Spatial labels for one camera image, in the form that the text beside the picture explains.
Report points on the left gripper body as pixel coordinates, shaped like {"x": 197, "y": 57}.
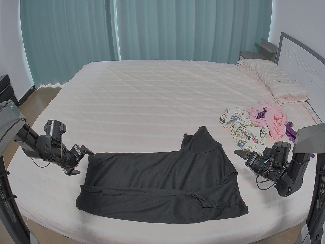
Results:
{"x": 71, "y": 159}

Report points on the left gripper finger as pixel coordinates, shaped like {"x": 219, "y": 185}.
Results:
{"x": 72, "y": 172}
{"x": 85, "y": 150}

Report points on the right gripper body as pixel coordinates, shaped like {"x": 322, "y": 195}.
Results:
{"x": 257, "y": 164}

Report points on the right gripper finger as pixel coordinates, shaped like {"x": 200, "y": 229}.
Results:
{"x": 242, "y": 153}
{"x": 245, "y": 157}

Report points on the black T-shirt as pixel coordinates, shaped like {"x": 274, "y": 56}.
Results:
{"x": 162, "y": 187}

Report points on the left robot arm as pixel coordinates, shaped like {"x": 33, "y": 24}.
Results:
{"x": 43, "y": 146}

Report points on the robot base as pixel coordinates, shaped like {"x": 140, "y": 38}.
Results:
{"x": 304, "y": 238}

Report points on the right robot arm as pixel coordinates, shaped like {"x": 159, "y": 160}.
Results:
{"x": 299, "y": 161}

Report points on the bed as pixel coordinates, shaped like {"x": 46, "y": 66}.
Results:
{"x": 152, "y": 98}

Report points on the white printed pyjama top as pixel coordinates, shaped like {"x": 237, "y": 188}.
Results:
{"x": 243, "y": 131}

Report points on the purple garment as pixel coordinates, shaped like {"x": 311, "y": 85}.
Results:
{"x": 292, "y": 133}

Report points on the pink garment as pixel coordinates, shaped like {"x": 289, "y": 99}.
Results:
{"x": 276, "y": 121}

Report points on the cream pillow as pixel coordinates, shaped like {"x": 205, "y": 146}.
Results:
{"x": 276, "y": 80}

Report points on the black chest of drawers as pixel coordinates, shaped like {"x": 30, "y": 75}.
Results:
{"x": 6, "y": 90}

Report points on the grey bedside table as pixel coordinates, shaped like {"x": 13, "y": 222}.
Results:
{"x": 256, "y": 55}

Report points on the blue-green curtain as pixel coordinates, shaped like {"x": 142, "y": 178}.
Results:
{"x": 193, "y": 21}
{"x": 68, "y": 29}

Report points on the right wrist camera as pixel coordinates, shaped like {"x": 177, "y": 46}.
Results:
{"x": 268, "y": 155}

